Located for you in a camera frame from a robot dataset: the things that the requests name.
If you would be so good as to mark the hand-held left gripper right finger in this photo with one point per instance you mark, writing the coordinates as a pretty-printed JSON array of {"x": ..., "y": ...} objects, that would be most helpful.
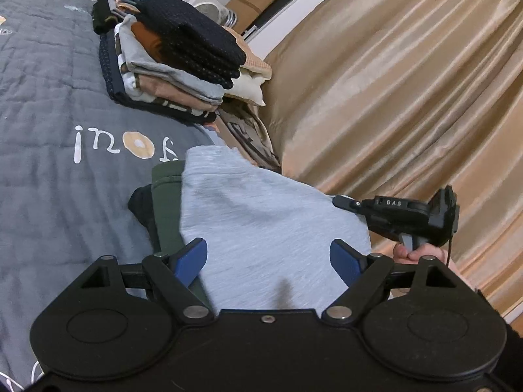
[{"x": 345, "y": 260}]

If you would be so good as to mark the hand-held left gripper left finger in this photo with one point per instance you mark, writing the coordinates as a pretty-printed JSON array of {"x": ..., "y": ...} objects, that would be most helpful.
[{"x": 190, "y": 260}]

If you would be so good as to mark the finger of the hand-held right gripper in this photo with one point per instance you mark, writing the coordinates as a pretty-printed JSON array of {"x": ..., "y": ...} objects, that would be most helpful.
[{"x": 347, "y": 204}]

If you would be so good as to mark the grey t-shirt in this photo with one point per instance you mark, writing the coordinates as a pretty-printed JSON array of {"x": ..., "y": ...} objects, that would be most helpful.
[{"x": 265, "y": 220}]

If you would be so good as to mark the row of mixed folded clothes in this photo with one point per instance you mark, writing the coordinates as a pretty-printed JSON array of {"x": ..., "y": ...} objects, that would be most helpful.
[{"x": 175, "y": 57}]

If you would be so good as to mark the person's right hand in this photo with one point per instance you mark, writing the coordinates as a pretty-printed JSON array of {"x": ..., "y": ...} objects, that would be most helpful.
[{"x": 427, "y": 252}]

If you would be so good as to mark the printed beige cloth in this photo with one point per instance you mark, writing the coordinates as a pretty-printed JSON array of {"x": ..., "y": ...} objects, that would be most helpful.
[{"x": 253, "y": 139}]

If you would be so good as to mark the tan curtain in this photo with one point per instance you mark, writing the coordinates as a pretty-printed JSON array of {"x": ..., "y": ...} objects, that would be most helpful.
[{"x": 408, "y": 90}]

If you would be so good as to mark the grey quilted bedspread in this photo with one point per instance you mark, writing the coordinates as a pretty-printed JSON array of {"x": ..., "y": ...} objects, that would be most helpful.
[{"x": 53, "y": 179}]

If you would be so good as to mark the white fan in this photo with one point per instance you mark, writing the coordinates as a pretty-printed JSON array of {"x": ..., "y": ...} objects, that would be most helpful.
[{"x": 214, "y": 10}]

